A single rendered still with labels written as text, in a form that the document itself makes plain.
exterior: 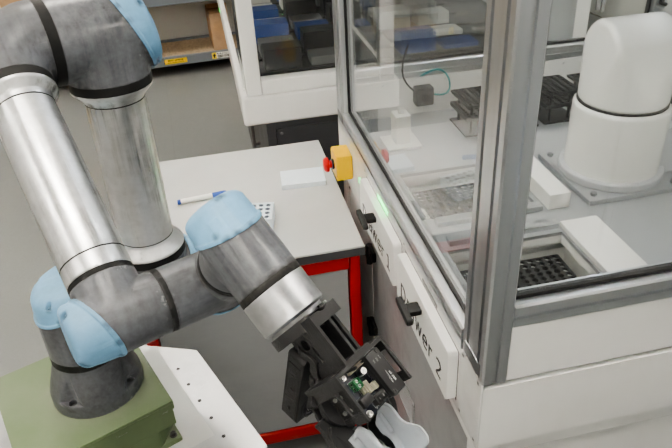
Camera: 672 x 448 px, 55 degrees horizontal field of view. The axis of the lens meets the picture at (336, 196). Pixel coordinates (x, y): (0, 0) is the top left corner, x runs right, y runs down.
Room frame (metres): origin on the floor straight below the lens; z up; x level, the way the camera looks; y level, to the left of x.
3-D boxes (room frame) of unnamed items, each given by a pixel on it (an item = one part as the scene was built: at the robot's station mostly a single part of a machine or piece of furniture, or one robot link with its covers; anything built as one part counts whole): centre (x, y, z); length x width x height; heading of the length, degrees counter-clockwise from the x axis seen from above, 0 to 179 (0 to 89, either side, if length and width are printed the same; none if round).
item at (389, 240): (1.21, -0.09, 0.87); 0.29 x 0.02 x 0.11; 10
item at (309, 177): (1.65, 0.09, 0.77); 0.13 x 0.09 x 0.02; 97
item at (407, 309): (0.90, -0.12, 0.91); 0.07 x 0.04 x 0.01; 10
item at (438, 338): (0.90, -0.15, 0.87); 0.29 x 0.02 x 0.11; 10
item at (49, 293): (0.81, 0.42, 1.03); 0.13 x 0.12 x 0.14; 123
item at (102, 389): (0.81, 0.43, 0.91); 0.15 x 0.15 x 0.10
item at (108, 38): (0.89, 0.32, 1.23); 0.15 x 0.12 x 0.55; 123
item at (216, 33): (5.03, 0.71, 0.28); 0.41 x 0.32 x 0.28; 103
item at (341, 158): (1.54, -0.02, 0.88); 0.07 x 0.05 x 0.07; 10
